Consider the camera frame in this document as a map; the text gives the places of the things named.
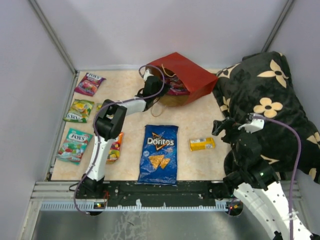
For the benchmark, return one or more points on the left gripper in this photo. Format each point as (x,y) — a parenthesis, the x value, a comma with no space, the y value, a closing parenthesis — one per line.
(166,88)

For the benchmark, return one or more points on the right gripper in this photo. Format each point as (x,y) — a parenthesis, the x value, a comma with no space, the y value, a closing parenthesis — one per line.
(228,124)

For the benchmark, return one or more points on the yellow snack bar packet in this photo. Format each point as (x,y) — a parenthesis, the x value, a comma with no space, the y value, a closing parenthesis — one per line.
(202,144)

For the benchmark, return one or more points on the twisted paper bag handle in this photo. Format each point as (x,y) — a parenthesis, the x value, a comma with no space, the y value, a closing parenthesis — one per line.
(157,110)

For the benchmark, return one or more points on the red paper bag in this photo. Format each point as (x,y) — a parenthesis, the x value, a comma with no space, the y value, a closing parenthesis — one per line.
(199,81)

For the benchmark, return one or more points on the green Fox's spring tea packet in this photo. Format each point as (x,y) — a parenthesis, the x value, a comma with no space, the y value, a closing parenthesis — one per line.
(98,107)

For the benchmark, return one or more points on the purple snack packet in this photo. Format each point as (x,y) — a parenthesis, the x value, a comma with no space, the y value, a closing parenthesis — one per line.
(89,84)

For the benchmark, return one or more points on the blue snack packet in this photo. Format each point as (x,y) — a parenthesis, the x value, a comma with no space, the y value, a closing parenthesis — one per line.
(159,157)

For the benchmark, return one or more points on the orange Fox's fruits packet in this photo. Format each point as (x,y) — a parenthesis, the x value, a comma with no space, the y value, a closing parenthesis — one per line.
(115,149)

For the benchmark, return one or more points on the teal Fox's candy packet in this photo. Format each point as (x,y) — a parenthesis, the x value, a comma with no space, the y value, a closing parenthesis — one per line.
(74,146)

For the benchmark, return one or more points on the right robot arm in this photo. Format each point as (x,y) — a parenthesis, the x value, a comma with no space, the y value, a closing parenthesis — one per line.
(256,184)

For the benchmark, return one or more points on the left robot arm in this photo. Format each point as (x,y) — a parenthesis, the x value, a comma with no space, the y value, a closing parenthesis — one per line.
(108,124)

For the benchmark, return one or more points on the black floral blanket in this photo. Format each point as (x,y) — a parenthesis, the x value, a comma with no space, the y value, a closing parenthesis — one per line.
(262,84)

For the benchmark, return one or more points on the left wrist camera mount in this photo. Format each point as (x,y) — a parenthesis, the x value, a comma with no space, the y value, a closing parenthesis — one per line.
(147,74)

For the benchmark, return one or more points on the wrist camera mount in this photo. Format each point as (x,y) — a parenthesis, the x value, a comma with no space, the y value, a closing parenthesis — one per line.
(254,123)
(147,74)

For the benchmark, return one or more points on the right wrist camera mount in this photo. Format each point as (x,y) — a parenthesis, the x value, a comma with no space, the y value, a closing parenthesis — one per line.
(254,123)

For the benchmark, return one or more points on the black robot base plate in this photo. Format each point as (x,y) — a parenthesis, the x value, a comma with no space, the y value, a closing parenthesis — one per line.
(194,193)

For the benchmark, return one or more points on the aluminium frame rail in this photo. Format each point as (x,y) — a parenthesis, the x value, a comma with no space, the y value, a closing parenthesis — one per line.
(59,196)

